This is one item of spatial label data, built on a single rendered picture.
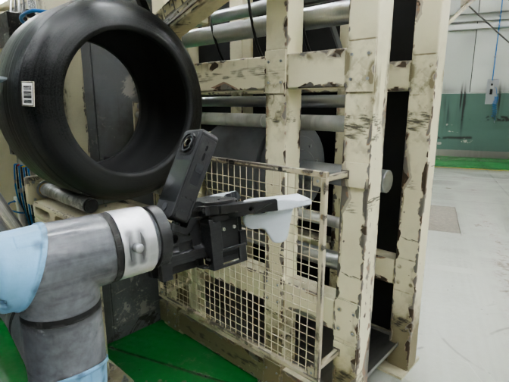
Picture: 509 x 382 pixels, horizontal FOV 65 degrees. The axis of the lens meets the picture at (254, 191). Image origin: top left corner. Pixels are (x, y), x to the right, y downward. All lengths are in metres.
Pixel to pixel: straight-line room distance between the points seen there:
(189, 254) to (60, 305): 0.15
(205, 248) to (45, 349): 0.19
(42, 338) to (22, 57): 0.86
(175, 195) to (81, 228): 0.11
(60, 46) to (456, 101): 9.48
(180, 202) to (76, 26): 0.81
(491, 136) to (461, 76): 1.46
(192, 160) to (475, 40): 10.02
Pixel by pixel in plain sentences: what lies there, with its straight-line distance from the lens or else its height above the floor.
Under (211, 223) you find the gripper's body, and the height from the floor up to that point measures 1.05.
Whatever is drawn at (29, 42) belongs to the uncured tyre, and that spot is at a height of 1.34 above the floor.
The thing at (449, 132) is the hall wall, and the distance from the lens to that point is 10.18.
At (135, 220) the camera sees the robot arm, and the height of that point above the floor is 1.07.
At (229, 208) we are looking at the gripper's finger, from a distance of 0.47.
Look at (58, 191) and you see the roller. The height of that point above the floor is 0.92.
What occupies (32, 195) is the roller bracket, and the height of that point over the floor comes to 0.89.
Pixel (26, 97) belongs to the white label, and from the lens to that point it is 1.15.
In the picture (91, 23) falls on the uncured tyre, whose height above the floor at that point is 1.40.
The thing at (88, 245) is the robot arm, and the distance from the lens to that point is 0.41.
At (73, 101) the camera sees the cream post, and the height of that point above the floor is 1.20.
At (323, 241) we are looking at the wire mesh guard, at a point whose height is 0.79.
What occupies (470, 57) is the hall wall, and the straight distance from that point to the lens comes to 10.30.
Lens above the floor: 1.19
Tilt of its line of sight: 12 degrees down
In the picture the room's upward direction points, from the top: straight up
